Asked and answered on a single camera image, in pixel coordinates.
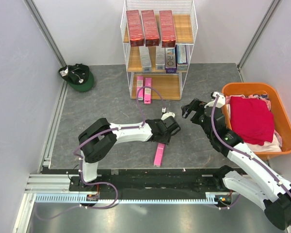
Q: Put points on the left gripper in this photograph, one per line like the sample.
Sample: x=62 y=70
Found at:
x=166 y=140

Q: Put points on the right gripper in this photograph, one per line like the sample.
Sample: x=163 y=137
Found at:
x=196 y=105

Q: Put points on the pink box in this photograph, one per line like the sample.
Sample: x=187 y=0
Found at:
x=147 y=90
x=139 y=88
x=159 y=155

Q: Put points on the purple RiO toothpaste box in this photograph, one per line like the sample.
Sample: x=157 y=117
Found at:
x=170 y=60

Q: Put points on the slim silver toothpaste box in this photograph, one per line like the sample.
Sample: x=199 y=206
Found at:
x=160 y=58

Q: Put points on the silver Protefix toothpaste box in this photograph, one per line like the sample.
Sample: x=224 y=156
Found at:
x=145 y=59

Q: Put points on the silver red box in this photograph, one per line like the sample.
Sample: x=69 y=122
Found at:
x=168 y=35
x=152 y=37

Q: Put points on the silver red box front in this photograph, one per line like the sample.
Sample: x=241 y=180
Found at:
x=152 y=37

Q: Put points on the dark red toothpaste box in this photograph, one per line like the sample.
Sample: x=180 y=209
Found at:
x=135 y=29

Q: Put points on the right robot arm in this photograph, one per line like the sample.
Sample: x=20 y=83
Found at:
x=267 y=189

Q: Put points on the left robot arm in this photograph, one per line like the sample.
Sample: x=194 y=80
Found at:
x=97 y=140

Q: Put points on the red cloth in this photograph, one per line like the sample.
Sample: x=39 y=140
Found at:
x=251 y=119

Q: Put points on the white pink clothes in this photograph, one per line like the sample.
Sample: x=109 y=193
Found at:
x=276 y=144

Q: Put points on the orange plastic basin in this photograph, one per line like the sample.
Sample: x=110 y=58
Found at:
x=282 y=123

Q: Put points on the black green cap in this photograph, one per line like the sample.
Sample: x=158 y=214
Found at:
x=78 y=76

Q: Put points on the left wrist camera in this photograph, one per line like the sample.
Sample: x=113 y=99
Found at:
x=166 y=114

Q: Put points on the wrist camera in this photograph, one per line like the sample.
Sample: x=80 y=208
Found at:
x=166 y=114
x=217 y=100

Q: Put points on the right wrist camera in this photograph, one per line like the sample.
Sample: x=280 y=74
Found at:
x=217 y=100

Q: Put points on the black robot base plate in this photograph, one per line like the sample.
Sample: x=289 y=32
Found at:
x=186 y=179

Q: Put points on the right aluminium frame post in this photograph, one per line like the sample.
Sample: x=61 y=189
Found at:
x=258 y=32

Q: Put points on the aluminium frame post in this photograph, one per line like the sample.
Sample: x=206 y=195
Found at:
x=258 y=32
x=45 y=31

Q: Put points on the aluminium floor rail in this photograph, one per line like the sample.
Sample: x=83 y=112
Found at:
x=49 y=183

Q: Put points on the slotted cable duct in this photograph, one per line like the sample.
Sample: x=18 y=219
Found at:
x=86 y=199

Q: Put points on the left aluminium frame post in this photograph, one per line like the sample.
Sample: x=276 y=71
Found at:
x=45 y=31

